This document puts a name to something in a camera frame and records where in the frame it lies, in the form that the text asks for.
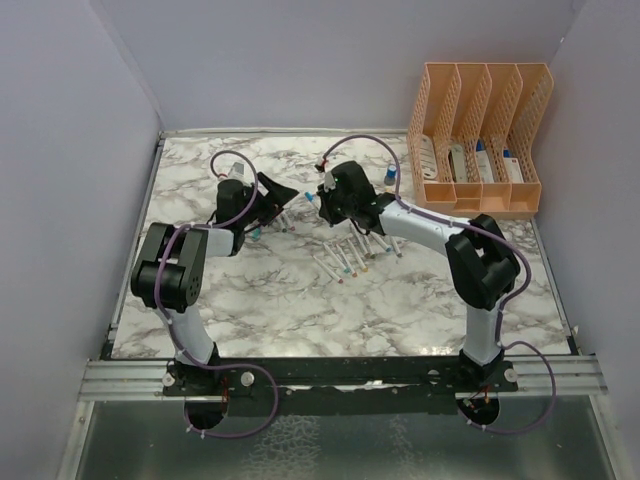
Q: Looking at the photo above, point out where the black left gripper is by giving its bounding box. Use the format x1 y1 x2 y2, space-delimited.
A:
238 172 297 227

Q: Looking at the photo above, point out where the purple capped marker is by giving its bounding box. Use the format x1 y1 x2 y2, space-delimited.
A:
312 255 343 284

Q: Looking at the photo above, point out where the teal capped marker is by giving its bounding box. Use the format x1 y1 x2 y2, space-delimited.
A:
323 243 351 274

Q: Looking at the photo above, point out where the peach capped marker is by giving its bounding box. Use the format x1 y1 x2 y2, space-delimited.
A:
346 239 369 272

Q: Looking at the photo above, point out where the light blue capped marker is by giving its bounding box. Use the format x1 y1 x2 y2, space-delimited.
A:
371 232 392 252

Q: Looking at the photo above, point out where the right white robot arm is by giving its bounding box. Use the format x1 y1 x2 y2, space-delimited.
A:
317 161 520 391

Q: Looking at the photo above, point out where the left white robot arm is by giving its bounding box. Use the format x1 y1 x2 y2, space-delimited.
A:
130 172 299 395

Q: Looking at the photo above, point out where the white printed card package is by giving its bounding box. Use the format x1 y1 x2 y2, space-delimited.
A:
418 135 439 182

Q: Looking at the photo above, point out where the white blue box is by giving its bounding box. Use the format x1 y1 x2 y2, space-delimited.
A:
475 139 495 183

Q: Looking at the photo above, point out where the peach plastic desk organizer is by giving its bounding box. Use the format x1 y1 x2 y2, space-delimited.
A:
407 62 554 220

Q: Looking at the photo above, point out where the white red box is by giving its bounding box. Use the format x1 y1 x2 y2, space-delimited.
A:
503 148 524 183

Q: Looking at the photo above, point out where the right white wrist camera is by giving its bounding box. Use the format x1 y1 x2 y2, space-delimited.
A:
317 170 337 193

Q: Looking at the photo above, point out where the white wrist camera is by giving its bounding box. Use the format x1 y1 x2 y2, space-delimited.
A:
227 162 246 182
317 170 337 193

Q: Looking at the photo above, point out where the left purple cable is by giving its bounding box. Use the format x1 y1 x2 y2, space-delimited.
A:
155 150 280 441

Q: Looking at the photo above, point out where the purple cable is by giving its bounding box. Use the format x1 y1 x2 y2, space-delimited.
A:
314 134 559 435
155 150 280 441

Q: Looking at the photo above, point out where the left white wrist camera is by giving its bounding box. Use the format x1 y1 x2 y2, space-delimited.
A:
227 162 246 182

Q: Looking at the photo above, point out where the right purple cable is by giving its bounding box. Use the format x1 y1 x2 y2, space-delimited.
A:
314 134 559 435

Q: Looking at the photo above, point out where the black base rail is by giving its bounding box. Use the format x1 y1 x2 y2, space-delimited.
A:
163 356 518 417

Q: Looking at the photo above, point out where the aluminium frame rail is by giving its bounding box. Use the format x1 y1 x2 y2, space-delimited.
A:
79 355 608 401

